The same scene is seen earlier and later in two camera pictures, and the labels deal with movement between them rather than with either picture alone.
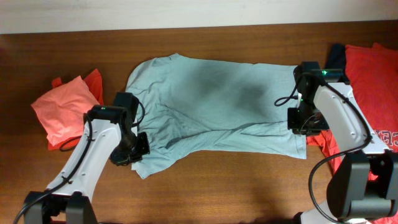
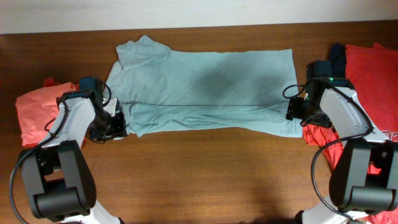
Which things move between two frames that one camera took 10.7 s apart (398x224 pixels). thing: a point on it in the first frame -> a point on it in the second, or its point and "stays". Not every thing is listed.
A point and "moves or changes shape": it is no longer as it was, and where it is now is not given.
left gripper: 120,160 -> 119,130
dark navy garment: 336,57 stays
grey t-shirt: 186,104 moves or changes shape
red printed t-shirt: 372,74 stays
